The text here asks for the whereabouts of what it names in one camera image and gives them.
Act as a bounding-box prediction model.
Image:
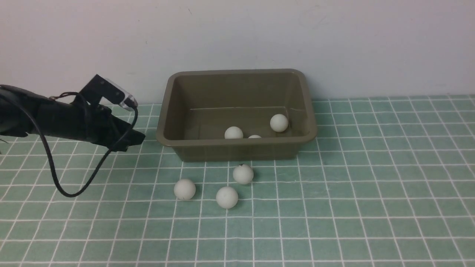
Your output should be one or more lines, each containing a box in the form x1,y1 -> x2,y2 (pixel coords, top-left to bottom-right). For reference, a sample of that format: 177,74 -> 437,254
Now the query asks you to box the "white ball with black mark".
232,164 -> 254,185

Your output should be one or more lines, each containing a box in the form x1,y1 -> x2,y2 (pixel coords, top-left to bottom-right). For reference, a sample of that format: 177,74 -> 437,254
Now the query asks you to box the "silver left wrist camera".
79,74 -> 138,112

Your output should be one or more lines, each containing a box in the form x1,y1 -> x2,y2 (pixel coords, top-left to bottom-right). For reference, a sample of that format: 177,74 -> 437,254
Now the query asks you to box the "olive green plastic bin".
155,68 -> 317,162

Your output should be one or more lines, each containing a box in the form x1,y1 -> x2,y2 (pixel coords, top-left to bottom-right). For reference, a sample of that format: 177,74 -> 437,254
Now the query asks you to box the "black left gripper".
72,102 -> 145,152

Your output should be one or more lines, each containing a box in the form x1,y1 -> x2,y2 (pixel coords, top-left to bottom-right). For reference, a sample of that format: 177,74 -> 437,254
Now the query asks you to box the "black left camera cable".
0,87 -> 139,198

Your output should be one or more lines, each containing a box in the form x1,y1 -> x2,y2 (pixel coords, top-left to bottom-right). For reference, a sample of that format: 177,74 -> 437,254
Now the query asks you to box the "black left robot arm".
1,85 -> 145,152

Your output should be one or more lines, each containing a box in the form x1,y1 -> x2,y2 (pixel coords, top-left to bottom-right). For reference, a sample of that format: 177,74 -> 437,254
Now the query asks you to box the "green checked tablecloth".
0,95 -> 475,267

